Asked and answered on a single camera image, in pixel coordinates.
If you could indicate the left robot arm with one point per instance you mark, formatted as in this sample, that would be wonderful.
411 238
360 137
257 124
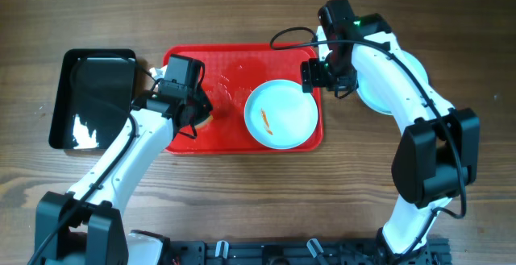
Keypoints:
84 225

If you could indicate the black rectangular water tray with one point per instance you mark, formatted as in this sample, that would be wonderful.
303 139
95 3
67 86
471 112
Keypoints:
93 98

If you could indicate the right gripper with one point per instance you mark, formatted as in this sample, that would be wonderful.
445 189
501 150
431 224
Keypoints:
308 76

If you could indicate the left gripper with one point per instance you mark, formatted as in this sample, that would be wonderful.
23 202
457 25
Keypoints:
199 109

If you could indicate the green orange sponge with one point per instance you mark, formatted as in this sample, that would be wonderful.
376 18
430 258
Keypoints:
204 122

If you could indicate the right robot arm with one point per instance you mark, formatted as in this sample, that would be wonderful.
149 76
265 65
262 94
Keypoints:
437 155

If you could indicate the white plate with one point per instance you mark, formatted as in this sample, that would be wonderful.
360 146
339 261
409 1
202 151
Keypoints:
373 100
279 115

